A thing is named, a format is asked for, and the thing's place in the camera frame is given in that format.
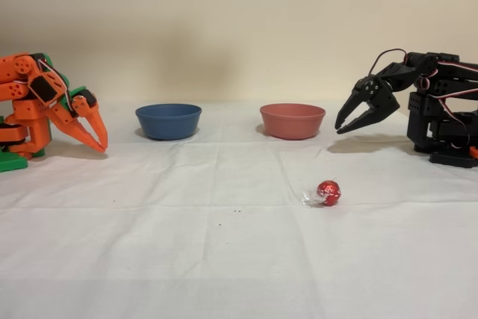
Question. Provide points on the red candy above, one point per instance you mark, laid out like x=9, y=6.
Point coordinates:
x=330, y=192

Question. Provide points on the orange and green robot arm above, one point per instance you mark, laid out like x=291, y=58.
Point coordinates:
x=22, y=110

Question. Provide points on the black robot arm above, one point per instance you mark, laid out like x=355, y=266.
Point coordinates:
x=448, y=83

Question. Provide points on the red bowl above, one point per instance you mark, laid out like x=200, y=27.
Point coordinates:
x=291, y=123

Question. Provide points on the blue bowl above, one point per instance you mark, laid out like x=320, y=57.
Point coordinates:
x=168, y=123

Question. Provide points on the white tablecloth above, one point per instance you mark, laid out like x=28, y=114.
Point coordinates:
x=186, y=251

